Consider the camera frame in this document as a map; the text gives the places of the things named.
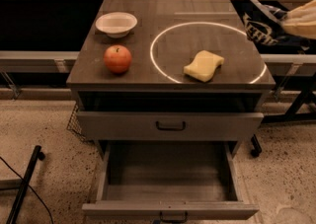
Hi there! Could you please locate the blue chip bag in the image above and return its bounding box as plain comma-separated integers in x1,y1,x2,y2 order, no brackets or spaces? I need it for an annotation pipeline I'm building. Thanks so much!
233,0,309,47

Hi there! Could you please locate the black cable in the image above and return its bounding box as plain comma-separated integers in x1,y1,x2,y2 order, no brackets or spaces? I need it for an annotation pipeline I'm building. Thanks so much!
0,156,55,224

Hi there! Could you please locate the yellow sponge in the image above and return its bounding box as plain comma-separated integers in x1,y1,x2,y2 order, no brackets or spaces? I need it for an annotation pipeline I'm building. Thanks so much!
184,50,224,82

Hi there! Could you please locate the grey drawer cabinet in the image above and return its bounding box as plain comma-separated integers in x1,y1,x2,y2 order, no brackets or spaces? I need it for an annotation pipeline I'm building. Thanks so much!
65,0,276,157

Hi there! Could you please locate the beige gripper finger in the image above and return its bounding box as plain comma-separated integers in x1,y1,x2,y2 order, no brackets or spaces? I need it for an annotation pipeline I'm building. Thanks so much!
285,0,316,24
282,21,316,39

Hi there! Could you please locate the black stand leg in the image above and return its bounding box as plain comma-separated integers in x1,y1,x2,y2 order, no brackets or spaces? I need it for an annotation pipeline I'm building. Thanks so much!
6,145,45,224

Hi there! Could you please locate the top drawer with handle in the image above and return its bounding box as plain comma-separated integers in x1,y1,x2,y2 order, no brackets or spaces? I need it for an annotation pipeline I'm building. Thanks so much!
77,112,264,141

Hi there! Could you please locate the white bowl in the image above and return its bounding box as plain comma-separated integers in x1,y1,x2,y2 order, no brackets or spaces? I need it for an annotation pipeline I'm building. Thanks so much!
96,12,137,38

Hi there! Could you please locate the open middle drawer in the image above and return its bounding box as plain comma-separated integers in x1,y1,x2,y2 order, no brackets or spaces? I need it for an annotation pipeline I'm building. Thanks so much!
83,142,259,223

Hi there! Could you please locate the red apple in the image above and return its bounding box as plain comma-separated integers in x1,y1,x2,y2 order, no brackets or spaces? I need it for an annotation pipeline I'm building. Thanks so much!
104,45,131,74

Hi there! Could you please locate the wire mesh basket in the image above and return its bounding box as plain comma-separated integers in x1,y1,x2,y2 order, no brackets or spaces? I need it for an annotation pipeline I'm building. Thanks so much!
66,105,93,144

